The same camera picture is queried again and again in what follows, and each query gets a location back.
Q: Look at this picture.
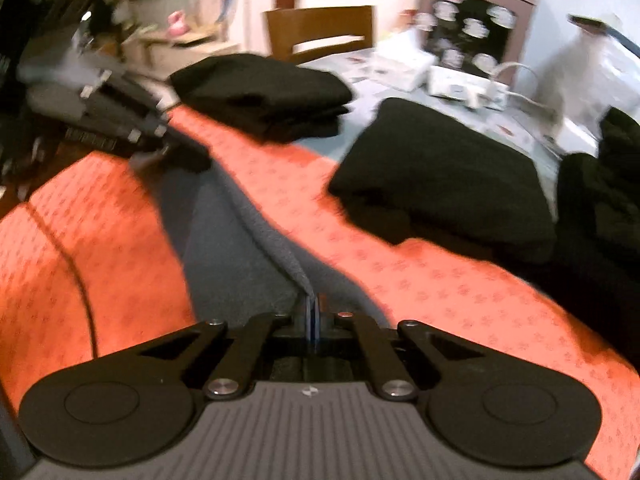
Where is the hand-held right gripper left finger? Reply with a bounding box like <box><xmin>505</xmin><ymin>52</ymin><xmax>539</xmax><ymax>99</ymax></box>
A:
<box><xmin>140</xmin><ymin>296</ymin><xmax>314</xmax><ymax>402</ymax></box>

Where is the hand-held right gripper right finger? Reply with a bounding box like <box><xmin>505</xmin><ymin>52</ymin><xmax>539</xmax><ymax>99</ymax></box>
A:
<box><xmin>313</xmin><ymin>294</ymin><xmax>487</xmax><ymax>403</ymax></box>

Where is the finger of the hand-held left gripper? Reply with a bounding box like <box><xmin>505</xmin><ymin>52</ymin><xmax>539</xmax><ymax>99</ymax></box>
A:
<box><xmin>82</xmin><ymin>72</ymin><xmax>212</xmax><ymax>172</ymax></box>
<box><xmin>64</xmin><ymin>126</ymin><xmax>182</xmax><ymax>169</ymax></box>

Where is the grey garment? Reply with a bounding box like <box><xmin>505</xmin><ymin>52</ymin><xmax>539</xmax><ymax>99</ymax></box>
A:
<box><xmin>150</xmin><ymin>155</ymin><xmax>393</xmax><ymax>333</ymax></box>

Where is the pink toy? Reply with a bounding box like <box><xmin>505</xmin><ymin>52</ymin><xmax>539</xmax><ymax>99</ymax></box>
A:
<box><xmin>167</xmin><ymin>10</ymin><xmax>192</xmax><ymax>38</ymax></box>

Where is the black folded garment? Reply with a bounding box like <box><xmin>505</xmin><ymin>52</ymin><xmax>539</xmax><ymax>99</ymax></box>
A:
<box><xmin>167</xmin><ymin>53</ymin><xmax>356</xmax><ymax>145</ymax></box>
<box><xmin>556</xmin><ymin>152</ymin><xmax>640</xmax><ymax>291</ymax></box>
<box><xmin>327</xmin><ymin>97</ymin><xmax>558</xmax><ymax>263</ymax></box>

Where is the orange patterned mat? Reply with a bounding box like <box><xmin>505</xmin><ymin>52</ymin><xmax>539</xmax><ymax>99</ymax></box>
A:
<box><xmin>0</xmin><ymin>105</ymin><xmax>640</xmax><ymax>480</ymax></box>

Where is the wooden chair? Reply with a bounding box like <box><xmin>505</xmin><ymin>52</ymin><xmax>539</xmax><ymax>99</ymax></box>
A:
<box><xmin>263</xmin><ymin>5</ymin><xmax>376</xmax><ymax>65</ymax></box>

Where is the white tissue box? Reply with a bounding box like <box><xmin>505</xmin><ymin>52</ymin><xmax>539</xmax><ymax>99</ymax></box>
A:
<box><xmin>375</xmin><ymin>30</ymin><xmax>436</xmax><ymax>92</ymax></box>

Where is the white power strip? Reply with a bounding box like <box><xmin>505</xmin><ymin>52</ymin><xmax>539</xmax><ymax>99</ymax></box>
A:
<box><xmin>427</xmin><ymin>64</ymin><xmax>508</xmax><ymax>111</ymax></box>

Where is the white charger adapter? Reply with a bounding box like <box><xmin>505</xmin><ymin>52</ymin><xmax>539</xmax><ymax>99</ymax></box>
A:
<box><xmin>465</xmin><ymin>80</ymin><xmax>507</xmax><ymax>111</ymax></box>

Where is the white flat box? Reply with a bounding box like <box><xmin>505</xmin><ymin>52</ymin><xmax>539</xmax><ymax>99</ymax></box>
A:
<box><xmin>559</xmin><ymin>124</ymin><xmax>602</xmax><ymax>154</ymax></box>

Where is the black fleece garment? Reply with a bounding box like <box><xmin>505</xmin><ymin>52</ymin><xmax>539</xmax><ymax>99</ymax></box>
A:
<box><xmin>597</xmin><ymin>106</ymin><xmax>640</xmax><ymax>171</ymax></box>

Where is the sterilizer cabinet with stickers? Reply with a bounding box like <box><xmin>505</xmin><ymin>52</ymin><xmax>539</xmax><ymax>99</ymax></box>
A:
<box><xmin>415</xmin><ymin>0</ymin><xmax>541</xmax><ymax>86</ymax></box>

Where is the dark flat device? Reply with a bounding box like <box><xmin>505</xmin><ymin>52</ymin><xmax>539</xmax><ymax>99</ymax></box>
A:
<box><xmin>567</xmin><ymin>12</ymin><xmax>626</xmax><ymax>33</ymax></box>

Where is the white cable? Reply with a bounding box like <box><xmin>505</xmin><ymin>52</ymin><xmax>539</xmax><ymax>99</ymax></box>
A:
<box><xmin>492</xmin><ymin>61</ymin><xmax>561</xmax><ymax>121</ymax></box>

